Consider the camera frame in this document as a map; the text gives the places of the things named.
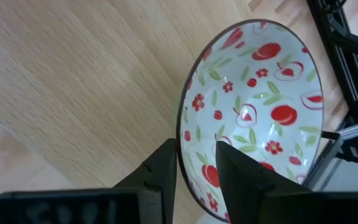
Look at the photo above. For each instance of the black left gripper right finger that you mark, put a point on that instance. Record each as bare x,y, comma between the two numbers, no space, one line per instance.
259,202

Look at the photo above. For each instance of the silver aluminium bracket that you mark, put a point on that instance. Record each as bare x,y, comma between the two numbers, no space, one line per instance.
353,130

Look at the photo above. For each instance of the black aluminium rig frame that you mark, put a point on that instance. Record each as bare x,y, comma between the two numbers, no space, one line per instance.
343,46

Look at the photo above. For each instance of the white bowl with red fruits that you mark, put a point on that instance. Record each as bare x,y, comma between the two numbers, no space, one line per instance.
253,93

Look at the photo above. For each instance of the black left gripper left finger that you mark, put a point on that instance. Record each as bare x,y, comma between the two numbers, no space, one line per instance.
129,207

